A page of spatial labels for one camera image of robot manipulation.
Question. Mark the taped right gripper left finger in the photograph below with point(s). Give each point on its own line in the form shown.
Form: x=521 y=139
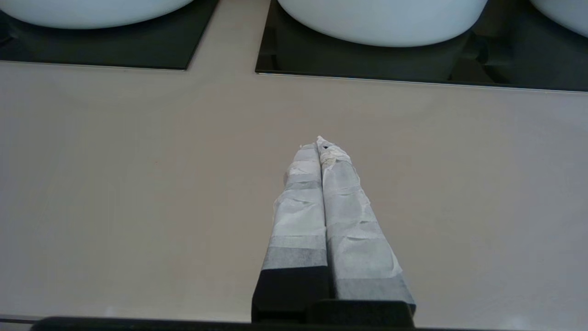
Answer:
x=298 y=220

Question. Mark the white lidded pot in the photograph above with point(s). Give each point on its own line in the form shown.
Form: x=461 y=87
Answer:
x=381 y=20
x=567 y=11

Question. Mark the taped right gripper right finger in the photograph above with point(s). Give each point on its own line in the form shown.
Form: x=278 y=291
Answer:
x=353 y=230

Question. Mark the wide black glass cooktop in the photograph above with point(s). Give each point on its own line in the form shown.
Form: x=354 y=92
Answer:
x=138 y=48

